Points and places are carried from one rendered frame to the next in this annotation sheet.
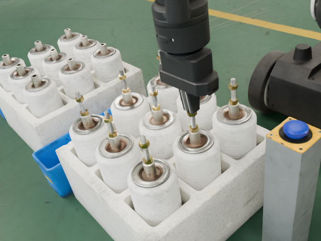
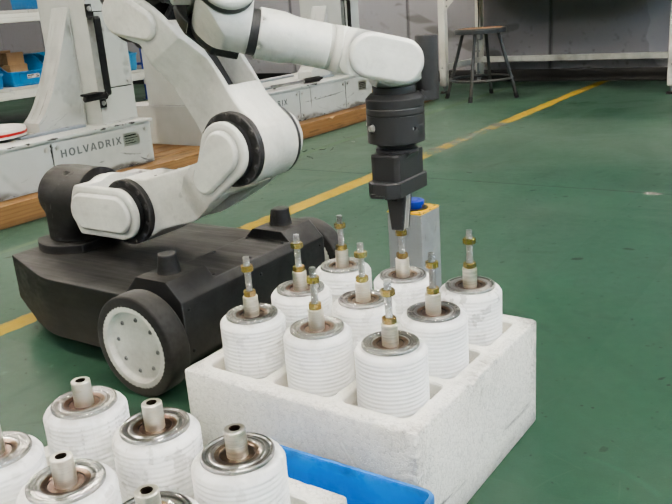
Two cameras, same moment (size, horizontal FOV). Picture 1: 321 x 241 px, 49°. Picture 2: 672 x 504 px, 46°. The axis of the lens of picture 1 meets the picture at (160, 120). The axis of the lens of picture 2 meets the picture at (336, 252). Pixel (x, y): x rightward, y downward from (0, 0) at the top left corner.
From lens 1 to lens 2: 1.47 m
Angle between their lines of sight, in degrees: 95
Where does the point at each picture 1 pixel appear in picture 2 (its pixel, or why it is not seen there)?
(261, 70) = (162, 310)
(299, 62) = (181, 271)
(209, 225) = not seen: hidden behind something
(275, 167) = (428, 244)
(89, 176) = (461, 379)
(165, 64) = (404, 169)
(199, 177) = not seen: hidden behind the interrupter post
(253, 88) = (177, 339)
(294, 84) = (210, 291)
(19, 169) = not seen: outside the picture
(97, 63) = (123, 414)
